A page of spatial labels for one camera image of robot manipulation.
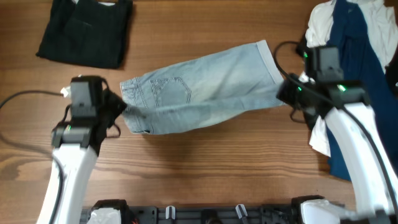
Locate light blue denim shorts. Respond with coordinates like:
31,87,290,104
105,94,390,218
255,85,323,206
120,40,284,134

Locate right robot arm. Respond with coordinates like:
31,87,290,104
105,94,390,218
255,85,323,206
277,75,397,223

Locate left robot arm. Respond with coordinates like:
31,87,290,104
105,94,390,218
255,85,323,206
37,89,126,223

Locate navy blue garment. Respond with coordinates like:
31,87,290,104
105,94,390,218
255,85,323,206
326,0,397,171

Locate folded black garment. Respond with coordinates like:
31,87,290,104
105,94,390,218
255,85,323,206
36,0,133,69

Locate black garment at right edge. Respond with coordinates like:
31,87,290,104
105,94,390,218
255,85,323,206
385,63,398,94

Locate white shirt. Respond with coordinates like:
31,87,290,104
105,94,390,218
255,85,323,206
304,0,397,157

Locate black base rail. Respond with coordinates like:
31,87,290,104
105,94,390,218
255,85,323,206
80,200,303,224

